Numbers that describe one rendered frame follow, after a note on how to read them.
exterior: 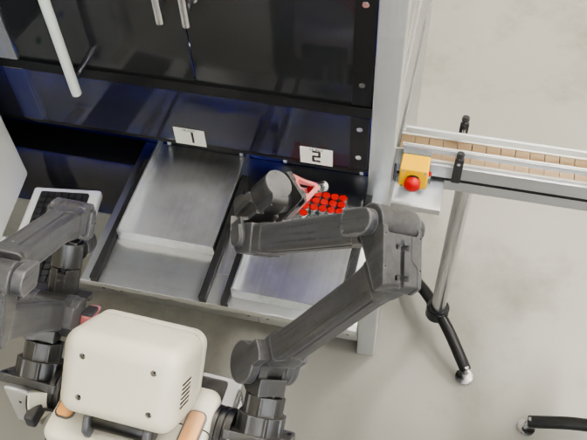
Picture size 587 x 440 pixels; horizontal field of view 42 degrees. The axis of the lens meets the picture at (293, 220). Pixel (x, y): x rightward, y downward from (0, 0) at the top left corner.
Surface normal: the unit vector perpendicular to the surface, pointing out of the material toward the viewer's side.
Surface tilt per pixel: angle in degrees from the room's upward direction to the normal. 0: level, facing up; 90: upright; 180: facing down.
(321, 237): 58
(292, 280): 0
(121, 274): 0
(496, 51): 0
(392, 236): 45
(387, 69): 90
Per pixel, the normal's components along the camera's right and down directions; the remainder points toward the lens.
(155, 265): -0.04, -0.61
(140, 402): -0.22, 0.16
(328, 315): -0.81, -0.11
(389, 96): -0.23, 0.78
